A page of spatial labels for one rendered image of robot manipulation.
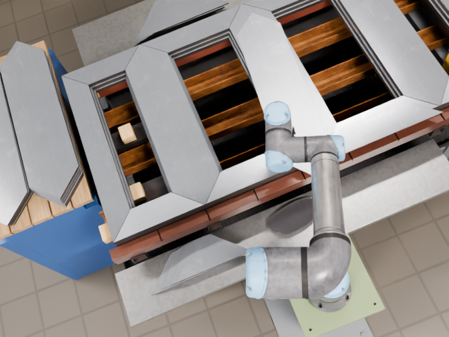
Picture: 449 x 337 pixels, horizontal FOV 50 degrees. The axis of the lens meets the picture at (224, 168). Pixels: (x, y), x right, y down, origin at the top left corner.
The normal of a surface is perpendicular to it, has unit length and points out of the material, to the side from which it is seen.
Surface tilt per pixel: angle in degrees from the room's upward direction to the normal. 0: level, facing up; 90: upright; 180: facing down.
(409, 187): 0
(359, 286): 3
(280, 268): 4
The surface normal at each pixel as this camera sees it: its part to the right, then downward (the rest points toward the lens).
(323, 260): 0.09, -0.54
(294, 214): -0.18, -0.51
